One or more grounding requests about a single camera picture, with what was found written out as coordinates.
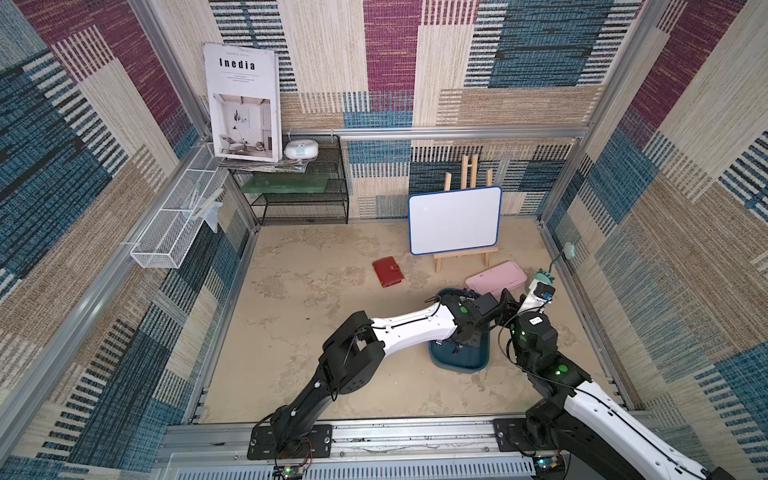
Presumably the red leather wallet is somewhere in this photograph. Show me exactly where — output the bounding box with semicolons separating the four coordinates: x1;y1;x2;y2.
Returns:
372;256;404;288

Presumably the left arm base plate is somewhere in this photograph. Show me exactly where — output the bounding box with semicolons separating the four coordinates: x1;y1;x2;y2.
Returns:
246;424;333;461

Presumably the black wire shelf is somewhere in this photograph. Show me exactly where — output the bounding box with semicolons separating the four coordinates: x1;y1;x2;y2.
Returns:
220;134;350;226

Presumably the Inedia magazine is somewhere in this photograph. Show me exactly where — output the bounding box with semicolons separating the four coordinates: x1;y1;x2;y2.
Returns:
203;43;283;163

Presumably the wooden easel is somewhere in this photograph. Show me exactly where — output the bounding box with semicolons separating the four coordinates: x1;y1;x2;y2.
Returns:
434;154;502;273

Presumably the teal plastic storage box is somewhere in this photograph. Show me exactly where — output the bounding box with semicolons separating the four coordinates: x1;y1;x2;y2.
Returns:
428;288;490;374

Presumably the pink plastic lid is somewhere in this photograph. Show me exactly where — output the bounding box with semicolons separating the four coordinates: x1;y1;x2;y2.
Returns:
465;261;528;300

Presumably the white round device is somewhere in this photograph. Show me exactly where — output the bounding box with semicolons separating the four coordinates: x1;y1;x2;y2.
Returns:
284;139;319;160

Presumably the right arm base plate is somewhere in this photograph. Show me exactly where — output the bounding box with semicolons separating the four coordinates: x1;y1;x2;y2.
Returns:
492;417;537;456

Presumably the green board on shelf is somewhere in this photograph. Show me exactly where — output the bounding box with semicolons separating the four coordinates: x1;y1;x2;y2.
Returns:
241;173;331;195

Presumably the white board blue frame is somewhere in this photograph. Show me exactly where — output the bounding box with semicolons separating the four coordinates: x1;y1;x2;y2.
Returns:
407;186;503;256

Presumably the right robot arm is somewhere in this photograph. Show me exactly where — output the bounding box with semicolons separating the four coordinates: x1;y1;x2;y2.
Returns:
504;271;733;479

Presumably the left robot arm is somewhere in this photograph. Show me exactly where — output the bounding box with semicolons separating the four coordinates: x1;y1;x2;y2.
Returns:
269;289;521;451

